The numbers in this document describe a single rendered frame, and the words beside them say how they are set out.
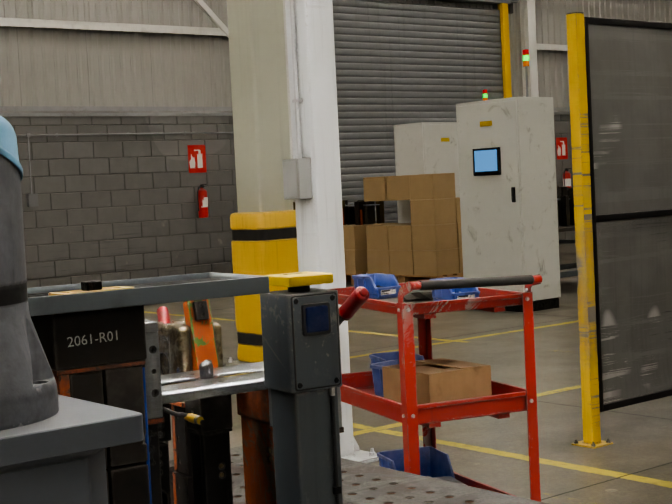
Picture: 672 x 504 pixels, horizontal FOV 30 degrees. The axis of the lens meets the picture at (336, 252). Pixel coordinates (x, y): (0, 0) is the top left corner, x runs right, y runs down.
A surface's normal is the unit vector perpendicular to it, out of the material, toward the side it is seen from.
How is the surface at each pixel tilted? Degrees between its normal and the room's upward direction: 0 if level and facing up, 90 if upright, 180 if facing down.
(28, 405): 90
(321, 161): 90
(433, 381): 90
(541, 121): 90
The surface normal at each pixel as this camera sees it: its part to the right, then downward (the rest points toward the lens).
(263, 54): 0.62, 0.01
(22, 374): 0.80, -0.31
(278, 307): -0.84, 0.07
